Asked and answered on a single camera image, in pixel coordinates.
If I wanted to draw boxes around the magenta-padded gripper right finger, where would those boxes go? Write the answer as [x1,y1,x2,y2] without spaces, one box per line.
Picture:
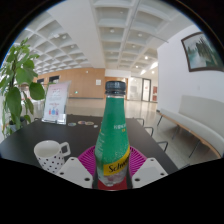
[128,145,169,189]

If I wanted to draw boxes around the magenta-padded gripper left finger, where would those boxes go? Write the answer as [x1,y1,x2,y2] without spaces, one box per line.
[54,144,101,189]

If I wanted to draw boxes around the green plastic drink bottle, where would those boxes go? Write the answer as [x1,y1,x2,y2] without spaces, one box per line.
[94,80,132,187]

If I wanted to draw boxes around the white polka-dot mug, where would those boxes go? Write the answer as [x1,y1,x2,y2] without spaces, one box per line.
[33,139,72,175]

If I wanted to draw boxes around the black metal chairs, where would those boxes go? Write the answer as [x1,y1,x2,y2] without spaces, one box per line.
[134,117,169,153]

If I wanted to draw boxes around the clear acrylic sign stand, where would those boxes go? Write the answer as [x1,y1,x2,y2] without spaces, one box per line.
[41,79,72,125]

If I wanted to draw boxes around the long white bench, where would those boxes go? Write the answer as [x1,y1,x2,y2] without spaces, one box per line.
[156,94,224,159]

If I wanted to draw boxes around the green leafy potted plant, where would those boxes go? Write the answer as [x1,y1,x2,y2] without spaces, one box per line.
[0,38,46,138]

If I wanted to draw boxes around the recessed ceiling lights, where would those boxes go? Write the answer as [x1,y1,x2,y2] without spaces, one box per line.
[108,28,159,75]

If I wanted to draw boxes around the framed landscape painting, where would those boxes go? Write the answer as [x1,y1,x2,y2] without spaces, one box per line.
[180,31,224,73]

